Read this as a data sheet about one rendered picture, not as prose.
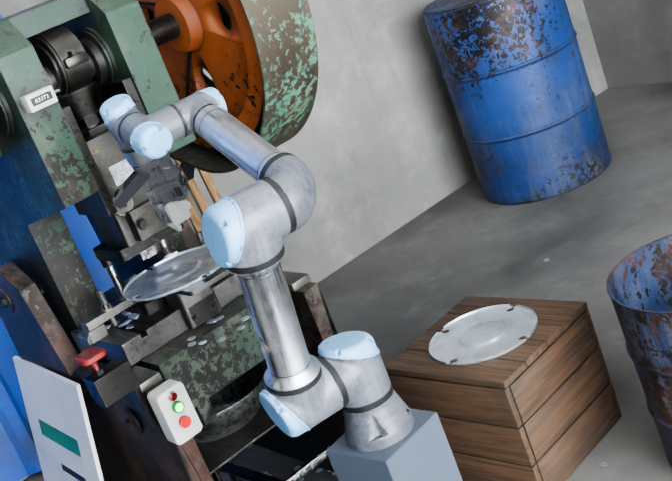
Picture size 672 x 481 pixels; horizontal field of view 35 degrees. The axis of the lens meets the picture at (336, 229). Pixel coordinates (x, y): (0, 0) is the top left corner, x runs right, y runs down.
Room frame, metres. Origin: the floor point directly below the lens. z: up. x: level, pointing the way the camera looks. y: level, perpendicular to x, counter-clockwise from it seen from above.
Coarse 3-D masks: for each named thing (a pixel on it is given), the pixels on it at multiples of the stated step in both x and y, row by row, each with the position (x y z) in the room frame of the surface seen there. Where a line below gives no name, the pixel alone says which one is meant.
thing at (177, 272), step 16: (176, 256) 2.70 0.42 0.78; (192, 256) 2.64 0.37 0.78; (208, 256) 2.59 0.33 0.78; (144, 272) 2.66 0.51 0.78; (160, 272) 2.61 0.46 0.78; (176, 272) 2.54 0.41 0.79; (192, 272) 2.51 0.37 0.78; (208, 272) 2.46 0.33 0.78; (128, 288) 2.58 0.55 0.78; (144, 288) 2.53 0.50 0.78; (160, 288) 2.48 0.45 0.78; (176, 288) 2.44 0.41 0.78
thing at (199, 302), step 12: (204, 276) 2.45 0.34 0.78; (216, 276) 2.42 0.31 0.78; (192, 288) 2.40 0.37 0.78; (204, 288) 2.40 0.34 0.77; (168, 300) 2.54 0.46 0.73; (180, 300) 2.49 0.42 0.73; (192, 300) 2.50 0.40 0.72; (204, 300) 2.52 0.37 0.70; (216, 300) 2.54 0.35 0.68; (192, 312) 2.50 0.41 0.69; (204, 312) 2.51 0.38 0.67; (216, 312) 2.53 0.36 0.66; (192, 324) 2.49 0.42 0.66
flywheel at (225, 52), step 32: (160, 0) 2.85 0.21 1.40; (192, 0) 2.79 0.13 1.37; (224, 0) 2.68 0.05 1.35; (192, 32) 2.79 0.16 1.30; (224, 32) 2.75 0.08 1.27; (192, 64) 2.90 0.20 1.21; (224, 64) 2.77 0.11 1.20; (256, 64) 2.59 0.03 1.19; (224, 96) 2.82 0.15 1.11; (256, 96) 2.63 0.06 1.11; (256, 128) 2.69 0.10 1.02
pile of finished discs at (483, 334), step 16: (464, 320) 2.60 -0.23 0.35; (480, 320) 2.57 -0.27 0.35; (496, 320) 2.53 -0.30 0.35; (512, 320) 2.50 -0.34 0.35; (528, 320) 2.46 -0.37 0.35; (448, 336) 2.55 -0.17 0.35; (464, 336) 2.50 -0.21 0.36; (480, 336) 2.46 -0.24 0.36; (496, 336) 2.43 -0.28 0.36; (512, 336) 2.41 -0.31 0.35; (528, 336) 2.38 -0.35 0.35; (432, 352) 2.49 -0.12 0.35; (448, 352) 2.46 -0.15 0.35; (464, 352) 2.42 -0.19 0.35; (480, 352) 2.39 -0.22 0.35; (496, 352) 2.36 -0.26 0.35
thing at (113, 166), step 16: (96, 128) 2.63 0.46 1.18; (96, 144) 2.57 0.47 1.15; (112, 144) 2.59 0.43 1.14; (96, 160) 2.56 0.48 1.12; (112, 160) 2.58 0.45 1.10; (112, 176) 2.57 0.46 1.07; (128, 176) 2.59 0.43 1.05; (112, 192) 2.56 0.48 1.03; (144, 192) 2.61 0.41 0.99; (128, 208) 2.56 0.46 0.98; (144, 208) 2.56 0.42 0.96; (112, 224) 2.58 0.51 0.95; (128, 224) 2.56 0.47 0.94; (144, 224) 2.54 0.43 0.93; (160, 224) 2.58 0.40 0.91; (112, 240) 2.61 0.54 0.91; (128, 240) 2.56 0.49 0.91
